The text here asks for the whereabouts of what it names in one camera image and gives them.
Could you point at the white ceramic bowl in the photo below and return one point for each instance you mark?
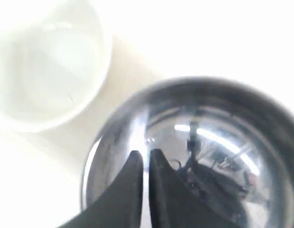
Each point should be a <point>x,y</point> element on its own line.
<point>54,59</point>

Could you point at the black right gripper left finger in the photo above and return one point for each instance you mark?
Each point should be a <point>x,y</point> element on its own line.
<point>120,205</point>

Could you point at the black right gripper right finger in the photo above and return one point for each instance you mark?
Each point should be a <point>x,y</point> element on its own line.
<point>171,203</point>

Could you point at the ribbed stainless steel bowl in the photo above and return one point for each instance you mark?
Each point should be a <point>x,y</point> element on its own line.
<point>231,146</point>

